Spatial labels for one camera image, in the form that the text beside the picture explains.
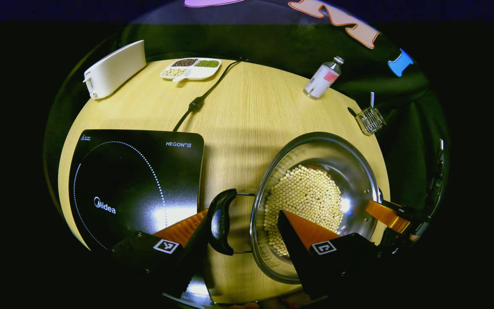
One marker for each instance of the white toaster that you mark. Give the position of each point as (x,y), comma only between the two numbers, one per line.
(114,71)

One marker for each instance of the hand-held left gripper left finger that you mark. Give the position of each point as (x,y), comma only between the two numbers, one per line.
(191,257)

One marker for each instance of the small bottle with pink label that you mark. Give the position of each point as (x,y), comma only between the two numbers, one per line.
(322,79)

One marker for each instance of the pile of soybeans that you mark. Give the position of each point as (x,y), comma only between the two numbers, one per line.
(302,201)

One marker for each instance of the black induction cooktop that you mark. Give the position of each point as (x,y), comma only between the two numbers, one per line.
(131,180)

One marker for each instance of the white divided dish of beans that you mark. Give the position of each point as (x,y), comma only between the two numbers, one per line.
(191,68)

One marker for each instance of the clear glass cup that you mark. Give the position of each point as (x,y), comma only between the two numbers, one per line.
(370,120)

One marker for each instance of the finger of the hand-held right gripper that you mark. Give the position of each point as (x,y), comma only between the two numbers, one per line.
(399,242)
(386,214)

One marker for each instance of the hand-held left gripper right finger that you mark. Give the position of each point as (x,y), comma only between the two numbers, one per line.
(294,249)

